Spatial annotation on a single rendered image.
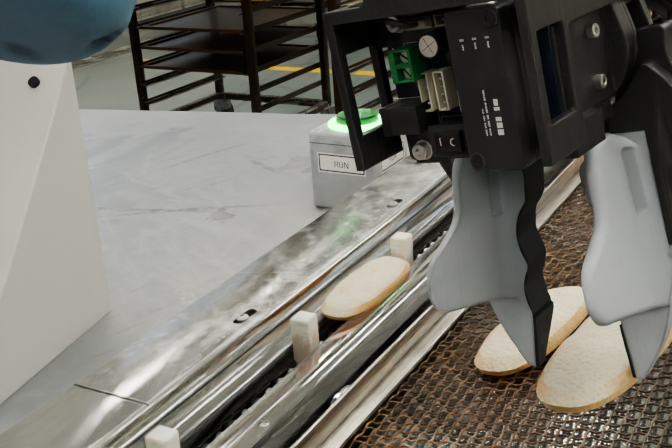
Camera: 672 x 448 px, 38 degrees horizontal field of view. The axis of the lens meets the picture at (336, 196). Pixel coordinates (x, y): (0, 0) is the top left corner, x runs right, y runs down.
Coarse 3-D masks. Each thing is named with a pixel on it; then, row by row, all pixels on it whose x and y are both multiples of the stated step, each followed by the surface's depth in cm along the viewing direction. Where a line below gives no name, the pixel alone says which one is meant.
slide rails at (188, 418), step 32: (448, 192) 86; (416, 224) 80; (384, 256) 74; (288, 320) 65; (320, 320) 65; (352, 320) 64; (256, 352) 61; (320, 352) 60; (224, 384) 58; (288, 384) 57; (192, 416) 55; (256, 416) 54
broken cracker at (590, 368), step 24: (576, 336) 38; (600, 336) 38; (552, 360) 37; (576, 360) 37; (600, 360) 36; (624, 360) 36; (552, 384) 36; (576, 384) 35; (600, 384) 35; (624, 384) 35; (552, 408) 35; (576, 408) 35
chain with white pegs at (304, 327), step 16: (448, 224) 82; (400, 240) 72; (432, 240) 79; (400, 256) 72; (416, 256) 76; (304, 320) 60; (304, 336) 61; (320, 336) 64; (304, 352) 61; (288, 368) 61; (272, 384) 60; (256, 400) 58; (160, 432) 50; (176, 432) 50
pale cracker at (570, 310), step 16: (560, 288) 54; (576, 288) 53; (560, 304) 51; (576, 304) 51; (560, 320) 50; (576, 320) 50; (496, 336) 49; (560, 336) 49; (480, 352) 49; (496, 352) 48; (512, 352) 47; (480, 368) 48; (496, 368) 47; (512, 368) 47
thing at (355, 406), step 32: (576, 160) 77; (544, 192) 70; (576, 192) 73; (544, 224) 67; (576, 256) 60; (416, 320) 53; (448, 320) 54; (480, 320) 55; (384, 352) 50; (416, 352) 51; (448, 352) 51; (352, 384) 47; (384, 384) 49; (416, 384) 48; (512, 384) 46; (640, 384) 44; (352, 416) 46; (448, 416) 45; (480, 416) 44; (512, 416) 43; (576, 416) 42; (608, 416) 42; (640, 416) 41
